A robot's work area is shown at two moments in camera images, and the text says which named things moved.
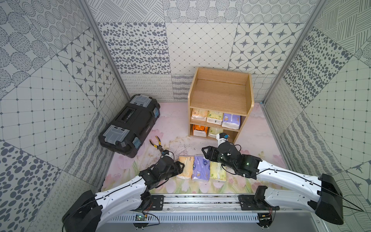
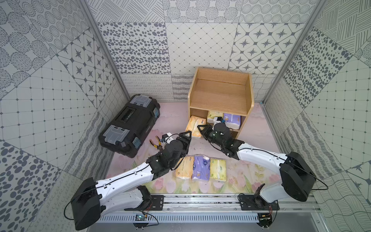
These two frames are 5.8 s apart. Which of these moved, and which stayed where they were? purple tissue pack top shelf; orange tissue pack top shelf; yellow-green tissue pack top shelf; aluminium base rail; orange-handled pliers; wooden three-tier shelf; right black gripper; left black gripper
Moved: right black gripper; left black gripper
Stayed: aluminium base rail; purple tissue pack top shelf; yellow-green tissue pack top shelf; orange-handled pliers; wooden three-tier shelf; orange tissue pack top shelf
